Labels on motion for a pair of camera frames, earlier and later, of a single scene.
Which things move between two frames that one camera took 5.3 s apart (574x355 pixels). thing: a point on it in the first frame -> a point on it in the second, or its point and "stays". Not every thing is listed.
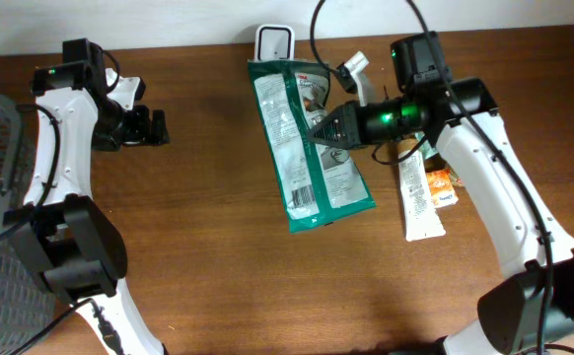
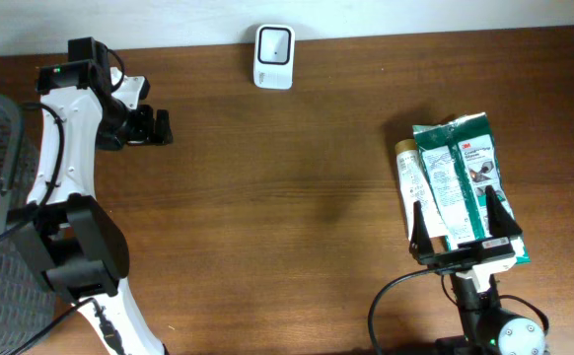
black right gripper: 360,126 -> 446,260
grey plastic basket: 13,301 stays
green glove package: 318,183 -> 461,161
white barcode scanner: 274,42 stays
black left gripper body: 136,124 stays
